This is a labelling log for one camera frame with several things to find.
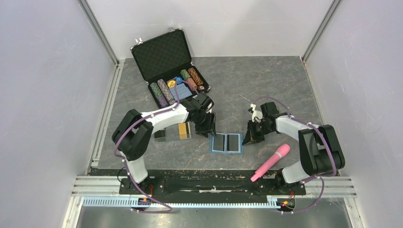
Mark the purple grey chip stack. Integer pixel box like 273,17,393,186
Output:
157,79,176,105

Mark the gold card stack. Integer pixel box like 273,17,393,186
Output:
178,122,192,140

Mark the blue playing card deck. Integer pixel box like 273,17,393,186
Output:
170,84,193,100

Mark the black credit card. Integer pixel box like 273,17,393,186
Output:
212,134,225,152
227,134,240,152

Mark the white cable duct strip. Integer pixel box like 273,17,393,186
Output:
83,196,286,209

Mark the blue leather card holder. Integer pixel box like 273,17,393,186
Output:
210,133,243,154

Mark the orange brown chip stack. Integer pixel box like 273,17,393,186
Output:
187,67,204,86

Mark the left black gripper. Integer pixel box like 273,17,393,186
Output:
193,110,216,138

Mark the black poker chip case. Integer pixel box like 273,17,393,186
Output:
130,28,211,108

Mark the dark green chip stack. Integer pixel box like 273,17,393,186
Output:
150,82,168,108

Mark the pink poker chip stack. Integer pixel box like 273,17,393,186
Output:
186,77,198,92

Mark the clear card box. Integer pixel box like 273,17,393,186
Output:
154,124,180,143

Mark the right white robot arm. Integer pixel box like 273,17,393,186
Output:
242,102,345,194

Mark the pink cylindrical tool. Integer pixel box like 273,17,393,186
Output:
250,144,290,182

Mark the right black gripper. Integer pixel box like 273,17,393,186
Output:
242,119,273,145

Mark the yellow dealer chip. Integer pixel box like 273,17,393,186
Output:
167,80,176,88

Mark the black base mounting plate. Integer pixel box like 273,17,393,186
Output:
117,170,307,197

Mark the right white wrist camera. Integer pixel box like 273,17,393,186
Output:
248,104,263,123

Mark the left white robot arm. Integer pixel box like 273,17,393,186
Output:
112,92,216,194

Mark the green poker chip stack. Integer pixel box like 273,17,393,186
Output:
180,69,191,80

